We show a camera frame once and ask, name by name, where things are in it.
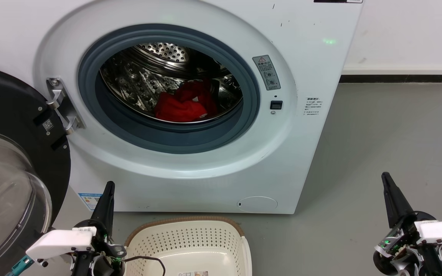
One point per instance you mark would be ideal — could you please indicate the cream perforated laundry basket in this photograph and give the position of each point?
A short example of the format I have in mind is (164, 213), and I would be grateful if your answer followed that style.
(190, 241)

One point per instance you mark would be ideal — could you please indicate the grey rubber door gasket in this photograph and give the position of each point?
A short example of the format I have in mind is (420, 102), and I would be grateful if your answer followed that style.
(175, 138)

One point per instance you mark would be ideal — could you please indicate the printed label sticker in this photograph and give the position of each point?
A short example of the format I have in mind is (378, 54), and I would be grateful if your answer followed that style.
(193, 273)

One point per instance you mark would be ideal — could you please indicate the QR code sticker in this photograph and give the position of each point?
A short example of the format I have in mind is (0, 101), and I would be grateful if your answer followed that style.
(48, 125)

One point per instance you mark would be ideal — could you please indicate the white front-load washing machine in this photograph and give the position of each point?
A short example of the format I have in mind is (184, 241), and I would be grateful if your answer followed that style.
(301, 153)

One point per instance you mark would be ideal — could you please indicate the stainless steel washing machine drum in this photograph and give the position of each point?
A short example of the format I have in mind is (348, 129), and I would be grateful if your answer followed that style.
(136, 84)

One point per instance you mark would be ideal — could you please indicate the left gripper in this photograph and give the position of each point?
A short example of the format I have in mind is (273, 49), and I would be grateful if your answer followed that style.
(106, 262)

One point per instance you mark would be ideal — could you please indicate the black door latch socket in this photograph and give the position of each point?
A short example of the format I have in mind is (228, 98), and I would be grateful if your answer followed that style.
(276, 105)

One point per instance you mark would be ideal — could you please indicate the blue energy label sticker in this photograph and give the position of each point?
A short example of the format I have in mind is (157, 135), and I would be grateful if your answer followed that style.
(89, 201)

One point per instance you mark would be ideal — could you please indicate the white and black baseboard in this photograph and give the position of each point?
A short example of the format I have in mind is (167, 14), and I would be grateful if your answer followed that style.
(397, 73)

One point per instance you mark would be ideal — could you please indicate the red and white garment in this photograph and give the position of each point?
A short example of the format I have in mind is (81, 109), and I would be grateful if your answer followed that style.
(178, 107)

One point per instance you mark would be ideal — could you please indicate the silver metal door hinge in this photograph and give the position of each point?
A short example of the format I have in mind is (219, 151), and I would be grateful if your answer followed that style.
(60, 103)

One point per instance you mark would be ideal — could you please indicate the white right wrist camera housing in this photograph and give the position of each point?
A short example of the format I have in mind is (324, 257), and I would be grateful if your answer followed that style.
(441, 234)

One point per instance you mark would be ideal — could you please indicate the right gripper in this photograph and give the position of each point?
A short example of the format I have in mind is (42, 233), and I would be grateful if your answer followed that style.
(393, 251)

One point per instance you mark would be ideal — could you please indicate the grey warning sticker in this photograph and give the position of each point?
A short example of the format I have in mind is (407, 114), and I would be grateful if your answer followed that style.
(267, 73)

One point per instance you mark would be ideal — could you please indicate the white text label sticker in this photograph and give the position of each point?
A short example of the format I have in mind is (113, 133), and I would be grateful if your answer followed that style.
(313, 106)

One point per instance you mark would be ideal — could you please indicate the black round washer door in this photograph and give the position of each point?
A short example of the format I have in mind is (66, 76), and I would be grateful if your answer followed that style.
(10, 107)

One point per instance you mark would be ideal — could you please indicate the round white filter cover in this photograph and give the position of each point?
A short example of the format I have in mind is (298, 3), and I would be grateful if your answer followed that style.
(257, 204)

